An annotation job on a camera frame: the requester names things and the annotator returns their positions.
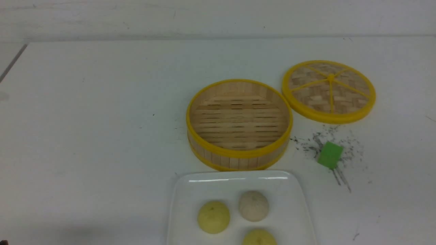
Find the white square plate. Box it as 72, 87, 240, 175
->
166, 170, 318, 245

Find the yellow steamed bun left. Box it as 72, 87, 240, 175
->
197, 201, 231, 234

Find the bamboo steamer basket yellow rim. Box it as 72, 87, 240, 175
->
186, 79, 293, 171

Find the yellow steamed bun bottom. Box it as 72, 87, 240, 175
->
242, 229, 278, 245

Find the green cube block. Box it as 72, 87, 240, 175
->
317, 141, 344, 169

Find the yellow steamed bun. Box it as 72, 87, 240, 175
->
242, 229, 278, 245
197, 201, 231, 234

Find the white steamed bun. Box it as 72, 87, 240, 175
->
238, 191, 270, 222

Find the woven bamboo steamer lid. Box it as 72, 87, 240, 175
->
282, 60, 376, 125

